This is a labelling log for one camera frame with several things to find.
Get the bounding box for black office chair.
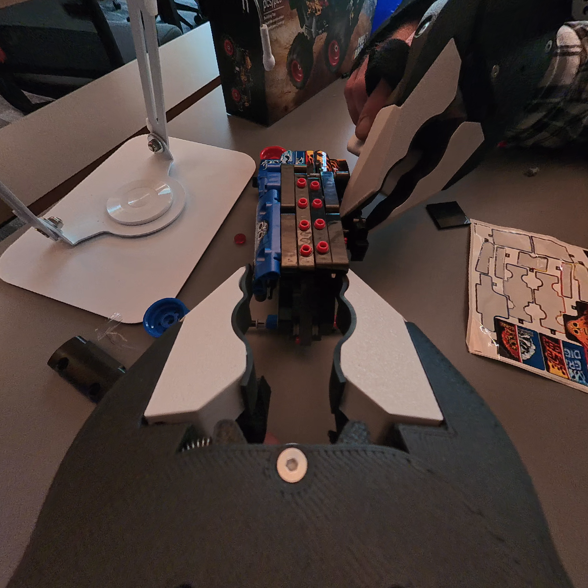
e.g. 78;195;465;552
0;0;198;111

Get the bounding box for brick-built toy truck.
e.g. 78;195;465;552
250;147;370;345

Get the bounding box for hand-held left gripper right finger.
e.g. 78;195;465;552
328;269;445;445

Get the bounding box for black toy set box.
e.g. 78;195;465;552
209;0;379;127

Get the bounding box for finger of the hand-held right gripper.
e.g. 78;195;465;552
339;38;464;219
363;121;485;230

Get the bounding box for blue storage bin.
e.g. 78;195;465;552
370;0;405;35

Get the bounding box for person's right hand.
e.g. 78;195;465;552
344;14;430;141

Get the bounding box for white stand with base plate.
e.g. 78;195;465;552
0;0;256;324

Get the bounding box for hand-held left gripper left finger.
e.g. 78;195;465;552
143;266;272;444

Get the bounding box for black square tile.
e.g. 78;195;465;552
426;201;471;229

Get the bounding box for black cylinder part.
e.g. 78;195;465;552
47;336;127;402

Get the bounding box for sticker sheet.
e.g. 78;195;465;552
465;220;588;393

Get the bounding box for scattered small brick parts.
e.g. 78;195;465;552
496;140;540;177

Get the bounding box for clear plastic wrap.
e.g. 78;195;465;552
94;312;134;350

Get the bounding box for blue wheel rim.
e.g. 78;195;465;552
143;298;190;338

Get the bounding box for clear round disc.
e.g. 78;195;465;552
107;180;174;226

